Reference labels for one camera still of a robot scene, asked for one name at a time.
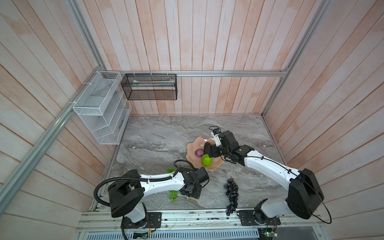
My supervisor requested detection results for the purple fake fruit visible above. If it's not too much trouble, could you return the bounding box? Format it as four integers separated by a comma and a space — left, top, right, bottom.
195, 149, 205, 158

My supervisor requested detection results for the green fake grape bunch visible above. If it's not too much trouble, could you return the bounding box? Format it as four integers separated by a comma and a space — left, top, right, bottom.
167, 168, 178, 202

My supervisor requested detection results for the dark purple fake grape bunch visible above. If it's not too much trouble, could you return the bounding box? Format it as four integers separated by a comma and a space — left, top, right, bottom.
224, 178, 239, 216

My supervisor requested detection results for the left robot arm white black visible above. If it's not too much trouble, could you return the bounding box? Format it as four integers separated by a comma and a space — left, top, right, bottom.
108, 167, 210, 228

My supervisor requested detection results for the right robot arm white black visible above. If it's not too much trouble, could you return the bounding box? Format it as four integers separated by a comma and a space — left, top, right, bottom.
204, 127, 325, 225

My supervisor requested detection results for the pink scalloped fruit bowl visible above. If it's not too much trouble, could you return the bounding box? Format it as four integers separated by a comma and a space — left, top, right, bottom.
186, 137, 224, 172

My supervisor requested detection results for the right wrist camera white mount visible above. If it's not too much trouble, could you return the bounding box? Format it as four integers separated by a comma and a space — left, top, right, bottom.
210, 126, 222, 147

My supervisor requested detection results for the black corrugated cable hose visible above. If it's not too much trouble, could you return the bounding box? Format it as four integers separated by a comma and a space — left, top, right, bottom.
92, 158, 196, 208

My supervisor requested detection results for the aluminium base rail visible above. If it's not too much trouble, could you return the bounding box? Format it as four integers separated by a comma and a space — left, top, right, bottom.
76, 209, 331, 240

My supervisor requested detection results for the horizontal aluminium frame bar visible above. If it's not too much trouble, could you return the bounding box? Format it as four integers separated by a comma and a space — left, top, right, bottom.
116, 70, 288, 78

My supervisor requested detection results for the black wire mesh basket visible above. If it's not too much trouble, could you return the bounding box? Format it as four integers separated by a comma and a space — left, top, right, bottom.
121, 73, 178, 101

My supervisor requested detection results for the white wire mesh shelf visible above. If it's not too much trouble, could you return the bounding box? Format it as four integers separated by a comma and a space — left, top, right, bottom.
73, 71, 132, 145

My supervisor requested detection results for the right aluminium frame bar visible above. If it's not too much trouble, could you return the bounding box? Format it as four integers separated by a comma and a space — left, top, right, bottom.
261, 1, 333, 120

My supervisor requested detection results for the left aluminium frame bar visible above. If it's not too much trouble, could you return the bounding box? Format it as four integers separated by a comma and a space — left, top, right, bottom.
1, 1, 110, 213

